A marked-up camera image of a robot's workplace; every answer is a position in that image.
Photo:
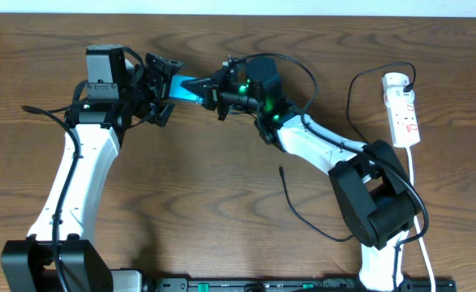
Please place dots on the smartphone with teal screen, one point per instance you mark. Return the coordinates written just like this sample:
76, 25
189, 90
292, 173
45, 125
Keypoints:
179, 93

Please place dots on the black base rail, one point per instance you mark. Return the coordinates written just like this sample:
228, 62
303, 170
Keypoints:
333, 283

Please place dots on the white power strip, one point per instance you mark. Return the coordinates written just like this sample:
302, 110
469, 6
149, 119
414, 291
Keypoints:
402, 120

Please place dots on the white USB charger plug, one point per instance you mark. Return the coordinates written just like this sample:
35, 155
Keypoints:
395, 96

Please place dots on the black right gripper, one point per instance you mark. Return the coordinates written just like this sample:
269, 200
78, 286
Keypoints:
212, 90

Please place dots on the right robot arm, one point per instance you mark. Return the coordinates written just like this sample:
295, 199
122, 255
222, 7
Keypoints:
377, 199

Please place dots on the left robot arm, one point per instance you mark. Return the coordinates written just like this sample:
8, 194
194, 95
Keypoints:
59, 251

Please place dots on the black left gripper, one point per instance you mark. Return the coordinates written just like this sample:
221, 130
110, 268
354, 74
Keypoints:
160, 83

